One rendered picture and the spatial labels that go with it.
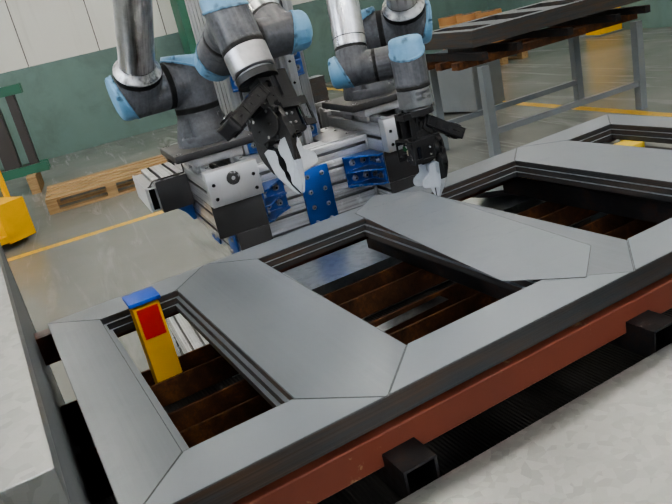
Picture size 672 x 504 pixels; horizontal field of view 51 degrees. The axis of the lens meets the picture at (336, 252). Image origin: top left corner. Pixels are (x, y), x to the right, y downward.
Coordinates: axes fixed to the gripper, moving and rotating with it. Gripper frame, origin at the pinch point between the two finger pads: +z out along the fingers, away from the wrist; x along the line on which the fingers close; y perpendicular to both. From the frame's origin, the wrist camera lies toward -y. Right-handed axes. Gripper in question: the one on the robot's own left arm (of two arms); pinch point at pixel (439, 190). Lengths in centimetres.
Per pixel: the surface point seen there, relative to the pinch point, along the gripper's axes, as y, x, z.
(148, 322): 72, 6, 1
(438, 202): 4.2, 4.9, 0.7
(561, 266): 15, 52, 1
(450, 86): -320, -429, 60
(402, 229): 18.6, 11.9, 0.6
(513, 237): 10.0, 35.8, 0.7
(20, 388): 92, 63, -20
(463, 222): 9.6, 20.6, 0.7
